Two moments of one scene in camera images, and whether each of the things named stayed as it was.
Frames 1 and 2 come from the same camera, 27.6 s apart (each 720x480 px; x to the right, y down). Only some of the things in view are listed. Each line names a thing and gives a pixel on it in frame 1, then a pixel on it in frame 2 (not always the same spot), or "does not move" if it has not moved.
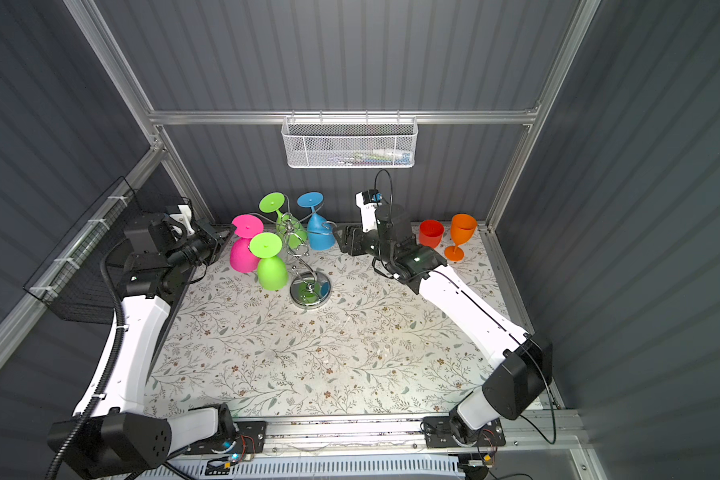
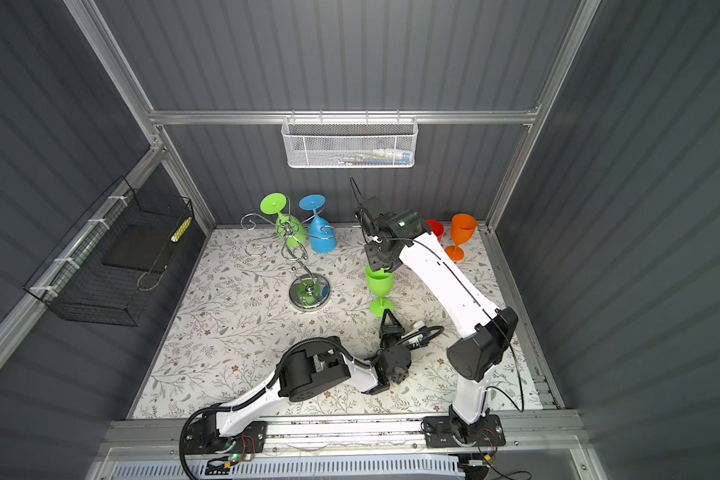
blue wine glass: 321,233 does not move
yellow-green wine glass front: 272,268 -> 380,284
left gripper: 205,231 -> 392,330
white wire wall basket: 349,142 does not move
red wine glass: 430,232 does not move
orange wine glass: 463,227 does not move
